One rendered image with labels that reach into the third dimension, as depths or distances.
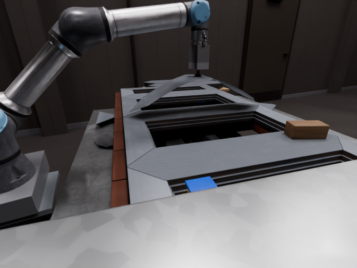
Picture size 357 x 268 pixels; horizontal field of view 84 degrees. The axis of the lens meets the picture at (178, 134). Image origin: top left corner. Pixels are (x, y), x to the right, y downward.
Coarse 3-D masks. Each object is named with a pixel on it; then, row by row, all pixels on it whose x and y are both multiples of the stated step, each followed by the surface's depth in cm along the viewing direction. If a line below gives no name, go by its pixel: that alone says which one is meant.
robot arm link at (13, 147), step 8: (0, 112) 59; (0, 120) 58; (8, 120) 63; (0, 128) 58; (8, 128) 61; (16, 128) 67; (0, 136) 58; (8, 136) 60; (0, 144) 58; (8, 144) 60; (16, 144) 64; (0, 152) 59; (8, 152) 61; (0, 160) 59
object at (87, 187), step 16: (96, 112) 163; (112, 112) 163; (96, 128) 130; (112, 128) 130; (80, 144) 108; (96, 144) 108; (80, 160) 93; (96, 160) 92; (112, 160) 92; (80, 176) 81; (96, 176) 81; (64, 192) 72; (80, 192) 72; (96, 192) 71; (64, 208) 64; (80, 208) 64; (96, 208) 64
